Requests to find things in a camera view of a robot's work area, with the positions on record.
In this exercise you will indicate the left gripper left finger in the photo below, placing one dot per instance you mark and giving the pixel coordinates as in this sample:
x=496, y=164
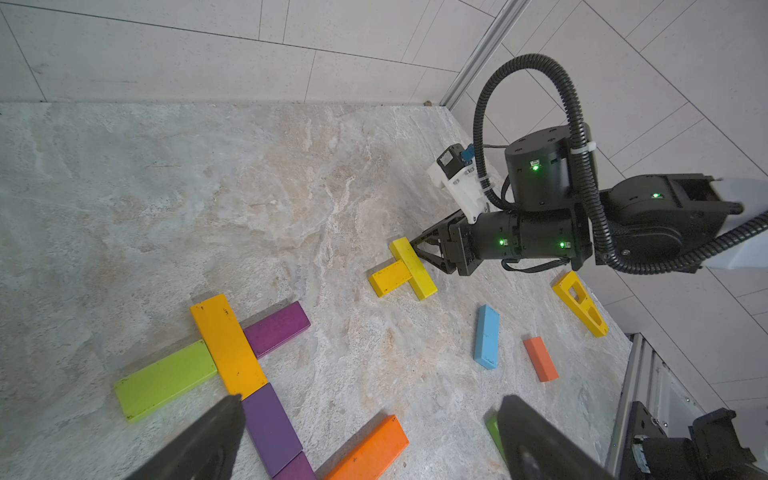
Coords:
x=207, y=449

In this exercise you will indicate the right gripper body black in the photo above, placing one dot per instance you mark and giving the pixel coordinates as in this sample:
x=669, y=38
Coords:
x=522, y=241

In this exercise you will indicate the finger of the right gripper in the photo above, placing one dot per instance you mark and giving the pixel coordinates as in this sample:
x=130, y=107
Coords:
x=444, y=260
x=432, y=235

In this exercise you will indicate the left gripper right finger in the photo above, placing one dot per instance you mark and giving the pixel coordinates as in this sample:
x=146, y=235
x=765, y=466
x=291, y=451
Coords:
x=535, y=449

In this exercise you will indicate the yellow block small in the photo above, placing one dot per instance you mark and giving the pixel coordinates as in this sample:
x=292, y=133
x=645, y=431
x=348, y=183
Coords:
x=390, y=278

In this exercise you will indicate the purple block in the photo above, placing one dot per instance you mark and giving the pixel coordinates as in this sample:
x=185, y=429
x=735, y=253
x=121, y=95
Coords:
x=270, y=429
x=273, y=331
x=298, y=468

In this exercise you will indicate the red orange block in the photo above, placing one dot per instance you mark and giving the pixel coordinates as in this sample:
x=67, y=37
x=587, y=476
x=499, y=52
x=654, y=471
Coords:
x=541, y=359

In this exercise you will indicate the lime green block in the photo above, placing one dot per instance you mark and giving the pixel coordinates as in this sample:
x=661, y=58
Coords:
x=145, y=391

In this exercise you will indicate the amber yellow long block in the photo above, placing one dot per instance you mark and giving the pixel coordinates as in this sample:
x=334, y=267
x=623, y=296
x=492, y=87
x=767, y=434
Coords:
x=225, y=339

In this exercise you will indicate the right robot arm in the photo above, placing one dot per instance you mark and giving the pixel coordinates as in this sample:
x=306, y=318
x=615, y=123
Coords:
x=659, y=223

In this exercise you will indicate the light blue block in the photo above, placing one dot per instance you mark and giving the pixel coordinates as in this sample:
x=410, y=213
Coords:
x=487, y=338

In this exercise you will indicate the yellow triangle frame piece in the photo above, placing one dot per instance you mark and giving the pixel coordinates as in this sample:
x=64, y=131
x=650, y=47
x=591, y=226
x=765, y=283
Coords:
x=574, y=295

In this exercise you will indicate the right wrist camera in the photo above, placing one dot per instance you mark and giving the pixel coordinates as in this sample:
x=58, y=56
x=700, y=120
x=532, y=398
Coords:
x=455, y=170

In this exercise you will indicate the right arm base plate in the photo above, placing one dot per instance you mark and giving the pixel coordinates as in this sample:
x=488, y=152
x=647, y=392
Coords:
x=711, y=451

